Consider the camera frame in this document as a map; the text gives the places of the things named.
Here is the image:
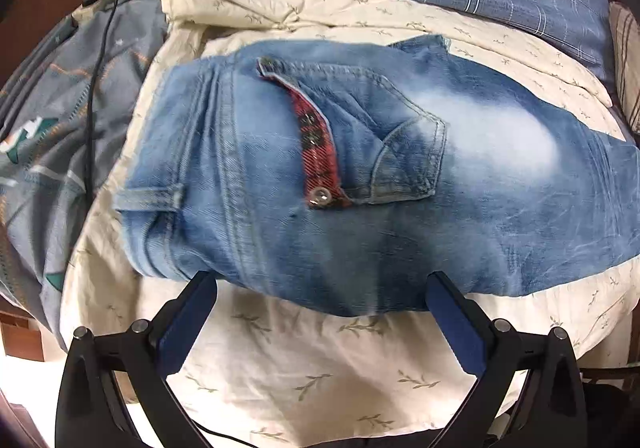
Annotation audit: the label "light blue denim pants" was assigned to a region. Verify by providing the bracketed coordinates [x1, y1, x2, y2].
[114, 34, 640, 317]

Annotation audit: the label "brown wooden headboard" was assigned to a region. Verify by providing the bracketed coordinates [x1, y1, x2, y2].
[0, 0, 113, 93]

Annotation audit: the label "beige brown striped pillow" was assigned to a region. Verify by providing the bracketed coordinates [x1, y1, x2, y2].
[607, 2, 640, 136]

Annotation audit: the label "grey-blue printed bedsheet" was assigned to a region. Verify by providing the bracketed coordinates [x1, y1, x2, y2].
[0, 0, 171, 349]

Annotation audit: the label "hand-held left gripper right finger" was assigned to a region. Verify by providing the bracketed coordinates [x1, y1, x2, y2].
[425, 271, 588, 448]

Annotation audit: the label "thin black cable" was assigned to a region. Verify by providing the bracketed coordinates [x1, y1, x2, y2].
[190, 420, 283, 445]

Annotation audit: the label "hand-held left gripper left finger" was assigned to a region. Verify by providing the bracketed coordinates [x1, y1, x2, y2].
[55, 271, 218, 448]

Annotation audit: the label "cream leaf-print blanket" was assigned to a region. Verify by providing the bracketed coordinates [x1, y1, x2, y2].
[59, 0, 640, 448]

